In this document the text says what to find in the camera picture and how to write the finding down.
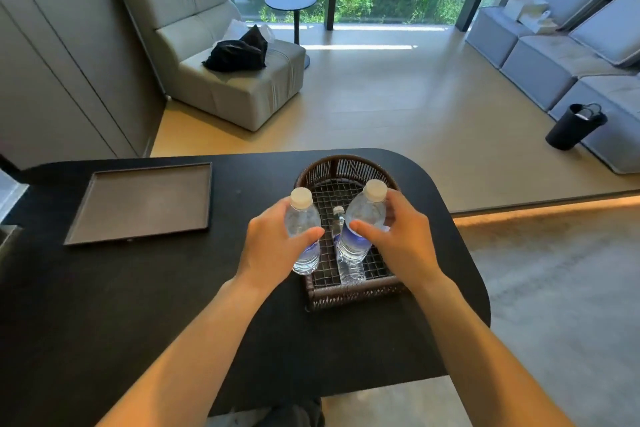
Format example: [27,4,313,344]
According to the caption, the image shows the person's left hand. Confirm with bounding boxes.
[236,197,325,292]

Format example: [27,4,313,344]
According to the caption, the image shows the person's right hand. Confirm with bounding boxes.
[349,188,444,291]

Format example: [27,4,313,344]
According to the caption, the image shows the clear plastic water bottle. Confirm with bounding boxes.
[331,206,367,284]
[337,179,389,264]
[285,187,322,276]

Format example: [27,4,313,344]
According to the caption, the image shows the person's right forearm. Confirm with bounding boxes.
[400,276,576,427]

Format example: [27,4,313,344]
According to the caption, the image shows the person's left forearm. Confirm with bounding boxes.
[96,276,281,427]

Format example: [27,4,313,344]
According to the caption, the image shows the dark woven wicker basket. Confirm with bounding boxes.
[294,155,407,312]

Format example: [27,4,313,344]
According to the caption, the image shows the dark rectangular tray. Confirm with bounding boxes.
[63,162,213,246]

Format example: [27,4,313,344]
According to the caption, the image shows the person's dark trousers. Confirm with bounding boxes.
[252,397,326,427]

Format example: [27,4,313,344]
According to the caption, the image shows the black bag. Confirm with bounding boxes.
[202,25,269,73]

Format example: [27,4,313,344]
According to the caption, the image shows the light grey armchair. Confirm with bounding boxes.
[114,0,307,132]

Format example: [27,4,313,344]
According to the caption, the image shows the black waste bin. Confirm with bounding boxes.
[545,102,609,150]

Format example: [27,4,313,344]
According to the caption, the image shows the round dark side table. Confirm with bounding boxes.
[264,0,319,69]

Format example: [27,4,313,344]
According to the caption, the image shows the grey sectional sofa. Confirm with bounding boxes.
[465,0,640,175]

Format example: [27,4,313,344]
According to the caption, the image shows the white tissue box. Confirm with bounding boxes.
[503,0,559,35]

